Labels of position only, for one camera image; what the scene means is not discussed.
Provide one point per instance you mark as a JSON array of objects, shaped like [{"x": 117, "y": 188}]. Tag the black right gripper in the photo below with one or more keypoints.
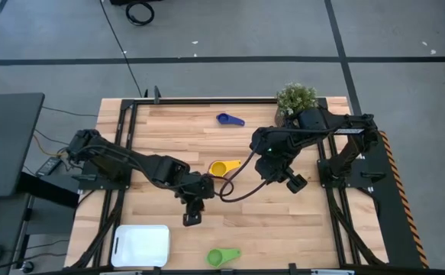
[{"x": 271, "y": 168}]

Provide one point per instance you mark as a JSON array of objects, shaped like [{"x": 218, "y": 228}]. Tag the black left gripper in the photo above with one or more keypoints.
[{"x": 197, "y": 187}]

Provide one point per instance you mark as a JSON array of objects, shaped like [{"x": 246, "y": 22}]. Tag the green measuring cup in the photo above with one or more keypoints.
[{"x": 215, "y": 257}]

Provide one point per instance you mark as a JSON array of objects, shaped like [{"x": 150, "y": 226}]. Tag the white plastic basket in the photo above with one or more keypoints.
[{"x": 142, "y": 246}]

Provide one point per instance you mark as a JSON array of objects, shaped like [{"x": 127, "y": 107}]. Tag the yellow measuring cup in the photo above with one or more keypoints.
[{"x": 218, "y": 168}]

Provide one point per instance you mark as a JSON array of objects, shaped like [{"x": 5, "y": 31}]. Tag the small indigo measuring cup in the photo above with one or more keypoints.
[{"x": 224, "y": 118}]

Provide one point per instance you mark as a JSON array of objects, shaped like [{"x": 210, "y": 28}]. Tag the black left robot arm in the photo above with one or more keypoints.
[{"x": 138, "y": 164}]

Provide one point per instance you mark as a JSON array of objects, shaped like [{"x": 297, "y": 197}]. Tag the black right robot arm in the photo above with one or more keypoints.
[{"x": 321, "y": 128}]

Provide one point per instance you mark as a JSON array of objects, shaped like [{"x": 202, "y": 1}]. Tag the potted plant in ribbed pot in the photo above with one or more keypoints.
[{"x": 294, "y": 97}]

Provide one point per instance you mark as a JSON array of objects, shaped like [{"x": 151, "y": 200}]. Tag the black platform with hazard stripe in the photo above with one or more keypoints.
[{"x": 390, "y": 214}]

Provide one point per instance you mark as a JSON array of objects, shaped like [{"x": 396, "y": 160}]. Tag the black power adapter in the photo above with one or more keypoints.
[{"x": 48, "y": 166}]

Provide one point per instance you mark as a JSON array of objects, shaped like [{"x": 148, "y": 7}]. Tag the black round caster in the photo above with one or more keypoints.
[{"x": 28, "y": 267}]

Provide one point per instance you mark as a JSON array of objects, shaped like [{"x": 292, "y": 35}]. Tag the grey desk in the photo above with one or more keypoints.
[{"x": 8, "y": 145}]

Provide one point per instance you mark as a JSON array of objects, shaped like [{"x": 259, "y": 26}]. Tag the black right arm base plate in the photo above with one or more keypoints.
[{"x": 371, "y": 181}]

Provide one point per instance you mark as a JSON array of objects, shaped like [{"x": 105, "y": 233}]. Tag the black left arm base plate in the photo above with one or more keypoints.
[{"x": 96, "y": 185}]

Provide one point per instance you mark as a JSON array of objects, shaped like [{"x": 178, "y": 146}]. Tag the black metal table frame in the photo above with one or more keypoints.
[{"x": 226, "y": 101}]

